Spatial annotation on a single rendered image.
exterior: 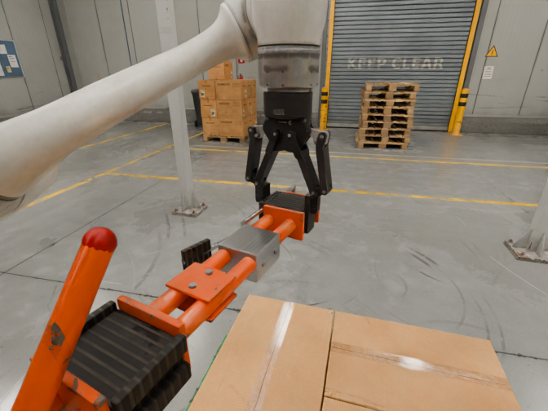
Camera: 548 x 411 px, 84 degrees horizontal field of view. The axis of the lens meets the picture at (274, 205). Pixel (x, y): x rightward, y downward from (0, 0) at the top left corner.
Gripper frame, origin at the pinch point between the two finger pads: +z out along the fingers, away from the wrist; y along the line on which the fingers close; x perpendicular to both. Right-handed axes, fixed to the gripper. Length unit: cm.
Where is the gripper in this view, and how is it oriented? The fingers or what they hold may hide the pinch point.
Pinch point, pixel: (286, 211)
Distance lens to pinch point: 54.3
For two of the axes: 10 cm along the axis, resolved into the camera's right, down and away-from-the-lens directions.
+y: 8.8, 1.9, -4.4
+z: 0.0, 9.2, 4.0
